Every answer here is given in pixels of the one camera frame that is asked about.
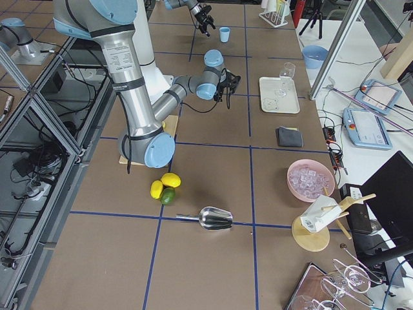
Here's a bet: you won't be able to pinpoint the yellow lemon left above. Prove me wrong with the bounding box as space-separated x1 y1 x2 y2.
150 180 164 200

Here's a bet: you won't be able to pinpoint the yellow lemon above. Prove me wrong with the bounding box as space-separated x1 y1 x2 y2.
160 172 181 188
150 180 164 200

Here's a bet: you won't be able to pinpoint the cream bear tray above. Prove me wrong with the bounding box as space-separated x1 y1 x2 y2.
259 77 300 114

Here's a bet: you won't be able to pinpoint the wooden cutting board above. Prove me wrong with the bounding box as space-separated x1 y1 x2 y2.
118 127 176 168

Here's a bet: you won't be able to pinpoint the blue teach pendant far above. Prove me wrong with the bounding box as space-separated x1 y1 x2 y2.
354 79 402 115

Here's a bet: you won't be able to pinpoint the pink bowl with ice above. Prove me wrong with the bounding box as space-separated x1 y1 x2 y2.
287 159 336 202

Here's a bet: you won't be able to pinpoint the green lime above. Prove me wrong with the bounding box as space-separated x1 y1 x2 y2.
160 187 176 205

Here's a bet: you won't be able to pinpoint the grey folded cloth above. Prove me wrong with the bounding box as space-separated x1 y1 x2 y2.
276 127 303 147

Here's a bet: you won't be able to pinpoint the black laptop monitor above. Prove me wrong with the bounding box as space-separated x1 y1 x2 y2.
356 150 412 267

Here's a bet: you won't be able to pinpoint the blue teach pendant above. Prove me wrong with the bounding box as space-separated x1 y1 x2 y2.
354 79 402 115
343 108 392 150

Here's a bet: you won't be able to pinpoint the upside-down wine glasses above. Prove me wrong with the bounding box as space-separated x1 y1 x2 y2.
285 259 383 309

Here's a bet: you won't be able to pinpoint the steel ice scoop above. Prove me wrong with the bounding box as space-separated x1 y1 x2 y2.
176 206 233 231

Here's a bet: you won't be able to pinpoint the clear wine glass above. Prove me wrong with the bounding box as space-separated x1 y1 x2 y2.
275 62 296 98

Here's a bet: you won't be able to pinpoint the white wire rack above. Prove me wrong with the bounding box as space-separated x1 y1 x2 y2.
259 0 290 28

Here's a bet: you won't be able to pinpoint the blue teach pendant near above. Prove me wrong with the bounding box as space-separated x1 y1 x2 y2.
343 108 392 150

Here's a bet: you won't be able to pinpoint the blue plastic tub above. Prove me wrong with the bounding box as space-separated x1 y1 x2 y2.
302 45 328 69

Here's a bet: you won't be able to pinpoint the yellow lemon upper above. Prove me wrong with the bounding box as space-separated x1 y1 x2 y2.
160 172 181 188

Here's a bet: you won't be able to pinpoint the black camera tripod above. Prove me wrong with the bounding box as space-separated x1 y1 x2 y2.
299 0 323 39

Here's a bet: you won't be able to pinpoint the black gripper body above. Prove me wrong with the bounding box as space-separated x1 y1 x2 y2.
213 71 241 103
193 4 216 37

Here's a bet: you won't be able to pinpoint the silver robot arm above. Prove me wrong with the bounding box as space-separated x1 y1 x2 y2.
164 0 216 37
54 1 241 168

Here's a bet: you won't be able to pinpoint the wooden paper towel stand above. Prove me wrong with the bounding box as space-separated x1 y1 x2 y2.
292 194 376 252

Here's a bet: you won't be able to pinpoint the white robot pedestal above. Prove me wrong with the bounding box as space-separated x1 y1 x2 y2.
133 0 173 105

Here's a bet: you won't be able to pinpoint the aluminium frame post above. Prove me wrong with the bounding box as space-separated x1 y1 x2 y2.
309 0 366 100

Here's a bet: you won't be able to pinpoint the light blue plastic cup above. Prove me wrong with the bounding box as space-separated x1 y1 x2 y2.
219 26 230 43

